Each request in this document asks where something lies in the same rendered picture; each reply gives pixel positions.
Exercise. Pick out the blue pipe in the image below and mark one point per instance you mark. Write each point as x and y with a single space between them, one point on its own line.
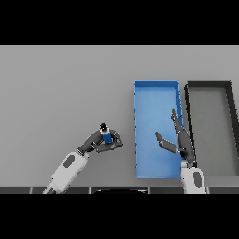
106 133

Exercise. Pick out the blue bin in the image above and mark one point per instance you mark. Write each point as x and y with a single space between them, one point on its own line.
155 130

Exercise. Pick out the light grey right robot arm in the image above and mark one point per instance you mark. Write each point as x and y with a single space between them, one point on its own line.
193 179

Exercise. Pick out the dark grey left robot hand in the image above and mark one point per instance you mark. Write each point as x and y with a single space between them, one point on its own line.
93 142

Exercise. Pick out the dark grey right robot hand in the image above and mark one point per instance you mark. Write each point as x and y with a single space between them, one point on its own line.
186 143

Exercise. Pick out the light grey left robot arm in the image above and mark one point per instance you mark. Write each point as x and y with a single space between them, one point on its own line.
66 173

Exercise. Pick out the dark grey bin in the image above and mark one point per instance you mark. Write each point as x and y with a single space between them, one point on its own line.
214 130

